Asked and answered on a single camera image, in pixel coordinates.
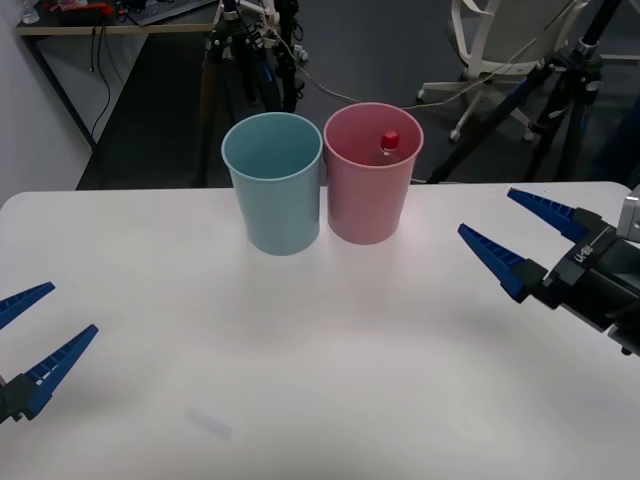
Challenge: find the pale blue plastic bin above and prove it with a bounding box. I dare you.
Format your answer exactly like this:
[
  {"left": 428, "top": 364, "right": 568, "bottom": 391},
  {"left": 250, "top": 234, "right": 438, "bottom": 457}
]
[{"left": 221, "top": 111, "right": 323, "bottom": 257}]

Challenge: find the black tripod with brown leg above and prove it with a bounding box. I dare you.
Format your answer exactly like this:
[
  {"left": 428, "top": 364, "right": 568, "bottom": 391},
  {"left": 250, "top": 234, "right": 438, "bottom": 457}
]
[{"left": 197, "top": 0, "right": 307, "bottom": 189}]

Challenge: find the pink plastic bin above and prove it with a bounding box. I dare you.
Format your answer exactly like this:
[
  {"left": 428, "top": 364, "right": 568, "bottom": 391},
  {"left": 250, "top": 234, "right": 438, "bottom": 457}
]
[{"left": 323, "top": 102, "right": 425, "bottom": 246}]

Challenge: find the black hanging cable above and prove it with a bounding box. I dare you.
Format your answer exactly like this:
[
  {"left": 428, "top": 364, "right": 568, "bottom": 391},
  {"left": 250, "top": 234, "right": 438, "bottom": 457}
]
[{"left": 88, "top": 23, "right": 113, "bottom": 144}]

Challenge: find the black keyboard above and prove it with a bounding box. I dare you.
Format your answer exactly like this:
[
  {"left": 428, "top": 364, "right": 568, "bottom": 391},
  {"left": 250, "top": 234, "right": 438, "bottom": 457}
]
[{"left": 127, "top": 0, "right": 217, "bottom": 27}]

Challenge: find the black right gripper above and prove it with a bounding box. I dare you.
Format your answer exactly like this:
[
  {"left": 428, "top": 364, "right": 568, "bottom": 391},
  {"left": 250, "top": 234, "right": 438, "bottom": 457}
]
[{"left": 457, "top": 187, "right": 640, "bottom": 359}]

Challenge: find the black tripod with blue clamps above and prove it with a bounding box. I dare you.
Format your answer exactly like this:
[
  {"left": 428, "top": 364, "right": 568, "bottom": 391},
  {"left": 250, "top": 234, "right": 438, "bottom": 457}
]
[{"left": 424, "top": 0, "right": 627, "bottom": 184}]

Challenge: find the clear bottle with red cap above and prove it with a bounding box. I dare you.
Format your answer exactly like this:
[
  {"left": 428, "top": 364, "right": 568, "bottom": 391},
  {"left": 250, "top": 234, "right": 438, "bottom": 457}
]
[{"left": 368, "top": 129, "right": 405, "bottom": 167}]

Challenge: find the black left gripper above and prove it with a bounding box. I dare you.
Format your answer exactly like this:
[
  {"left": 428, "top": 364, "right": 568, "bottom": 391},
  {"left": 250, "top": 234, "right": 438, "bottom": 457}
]
[{"left": 0, "top": 282, "right": 100, "bottom": 427}]

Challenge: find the white office chair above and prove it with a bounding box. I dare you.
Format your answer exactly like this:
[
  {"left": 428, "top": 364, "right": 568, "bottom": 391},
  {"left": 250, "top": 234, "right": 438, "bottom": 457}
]
[{"left": 416, "top": 0, "right": 587, "bottom": 144}]

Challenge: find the beige floor cable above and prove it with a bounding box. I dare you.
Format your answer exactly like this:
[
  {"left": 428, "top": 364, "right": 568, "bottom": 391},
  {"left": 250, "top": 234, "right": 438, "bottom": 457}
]
[{"left": 259, "top": 13, "right": 576, "bottom": 112}]

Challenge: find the dark desk with wooden edge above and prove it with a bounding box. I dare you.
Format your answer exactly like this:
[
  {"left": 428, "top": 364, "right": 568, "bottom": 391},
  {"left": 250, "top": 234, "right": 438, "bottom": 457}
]
[{"left": 14, "top": 0, "right": 224, "bottom": 151}]

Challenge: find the red tool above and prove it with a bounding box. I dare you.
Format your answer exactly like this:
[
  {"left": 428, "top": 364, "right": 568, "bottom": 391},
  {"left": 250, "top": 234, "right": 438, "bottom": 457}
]
[{"left": 42, "top": 0, "right": 114, "bottom": 17}]

